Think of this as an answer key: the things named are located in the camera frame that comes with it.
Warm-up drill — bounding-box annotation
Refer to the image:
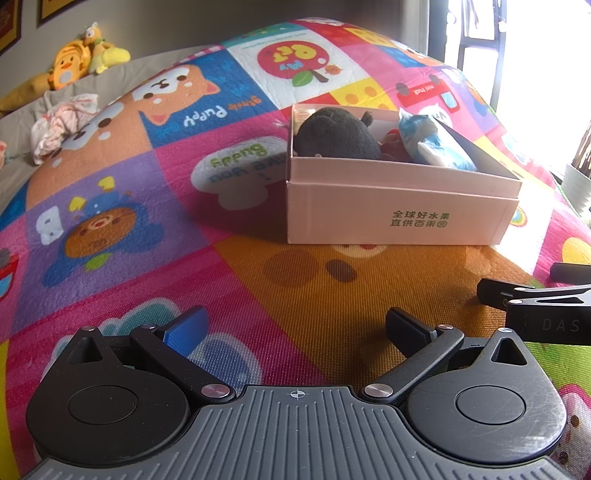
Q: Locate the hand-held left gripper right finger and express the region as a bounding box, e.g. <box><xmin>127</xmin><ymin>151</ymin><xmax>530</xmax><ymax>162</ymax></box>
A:
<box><xmin>362</xmin><ymin>307</ymin><xmax>536</xmax><ymax>407</ymax></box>

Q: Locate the black plush toy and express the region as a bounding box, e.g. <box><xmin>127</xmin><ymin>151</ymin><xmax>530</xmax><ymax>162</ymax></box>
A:
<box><xmin>295</xmin><ymin>107</ymin><xmax>382</xmax><ymax>160</ymax></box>

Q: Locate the grey bed sheet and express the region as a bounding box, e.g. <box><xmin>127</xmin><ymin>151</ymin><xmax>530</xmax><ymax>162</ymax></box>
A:
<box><xmin>0</xmin><ymin>46</ymin><xmax>195</xmax><ymax>199</ymax></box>

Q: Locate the black framed window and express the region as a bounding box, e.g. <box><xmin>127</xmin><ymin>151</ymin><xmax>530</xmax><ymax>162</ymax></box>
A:
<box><xmin>427</xmin><ymin>0</ymin><xmax>591</xmax><ymax>185</ymax></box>

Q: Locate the long yellow pillow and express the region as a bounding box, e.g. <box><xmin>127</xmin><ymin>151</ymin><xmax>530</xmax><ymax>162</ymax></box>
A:
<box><xmin>0</xmin><ymin>74</ymin><xmax>54</xmax><ymax>114</ymax></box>

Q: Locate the colourful cartoon play mat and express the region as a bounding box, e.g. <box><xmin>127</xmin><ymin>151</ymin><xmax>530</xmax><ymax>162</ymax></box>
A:
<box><xmin>0</xmin><ymin>17</ymin><xmax>591</xmax><ymax>480</ymax></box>

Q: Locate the tall framed wall picture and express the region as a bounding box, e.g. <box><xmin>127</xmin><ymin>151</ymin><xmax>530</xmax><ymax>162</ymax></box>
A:
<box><xmin>0</xmin><ymin>0</ymin><xmax>23</xmax><ymax>56</ymax></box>

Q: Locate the pale pink cardboard box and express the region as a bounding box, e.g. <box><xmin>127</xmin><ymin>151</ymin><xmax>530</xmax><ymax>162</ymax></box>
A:
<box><xmin>284</xmin><ymin>102</ymin><xmax>523</xmax><ymax>245</ymax></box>

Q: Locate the blue white tissue packet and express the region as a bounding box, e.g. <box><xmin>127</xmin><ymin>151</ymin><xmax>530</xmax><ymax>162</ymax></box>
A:
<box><xmin>398</xmin><ymin>108</ymin><xmax>478</xmax><ymax>172</ymax></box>

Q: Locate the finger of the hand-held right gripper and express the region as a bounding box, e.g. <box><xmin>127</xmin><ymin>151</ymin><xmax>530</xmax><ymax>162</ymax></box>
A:
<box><xmin>477</xmin><ymin>277</ymin><xmax>591</xmax><ymax>315</ymax></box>
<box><xmin>549</xmin><ymin>262</ymin><xmax>591</xmax><ymax>282</ymax></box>

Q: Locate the wide framed wall picture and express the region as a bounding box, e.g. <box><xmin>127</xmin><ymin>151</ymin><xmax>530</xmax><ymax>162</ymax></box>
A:
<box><xmin>38</xmin><ymin>0</ymin><xmax>88</xmax><ymax>26</ymax></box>

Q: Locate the yellow duck backpack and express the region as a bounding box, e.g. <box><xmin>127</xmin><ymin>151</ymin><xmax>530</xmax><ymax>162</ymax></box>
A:
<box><xmin>48</xmin><ymin>39</ymin><xmax>95</xmax><ymax>90</ymax></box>

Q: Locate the red toy figure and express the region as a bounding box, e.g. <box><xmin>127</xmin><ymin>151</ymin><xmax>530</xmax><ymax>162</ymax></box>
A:
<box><xmin>381</xmin><ymin>129</ymin><xmax>411</xmax><ymax>160</ymax></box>

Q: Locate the large floral cloth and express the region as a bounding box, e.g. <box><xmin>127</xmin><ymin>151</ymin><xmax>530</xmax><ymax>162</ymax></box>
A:
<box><xmin>31</xmin><ymin>92</ymin><xmax>100</xmax><ymax>166</ymax></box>

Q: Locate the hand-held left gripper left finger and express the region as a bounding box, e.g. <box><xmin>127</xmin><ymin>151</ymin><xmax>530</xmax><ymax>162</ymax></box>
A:
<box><xmin>58</xmin><ymin>305</ymin><xmax>236</xmax><ymax>406</ymax></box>

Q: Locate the white plant pot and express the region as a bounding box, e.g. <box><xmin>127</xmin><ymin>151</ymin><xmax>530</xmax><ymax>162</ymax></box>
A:
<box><xmin>561</xmin><ymin>164</ymin><xmax>591</xmax><ymax>215</ymax></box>

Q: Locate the yellow duck plush toy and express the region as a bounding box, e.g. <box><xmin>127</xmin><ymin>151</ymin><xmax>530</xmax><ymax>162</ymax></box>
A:
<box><xmin>83</xmin><ymin>21</ymin><xmax>131</xmax><ymax>75</ymax></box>

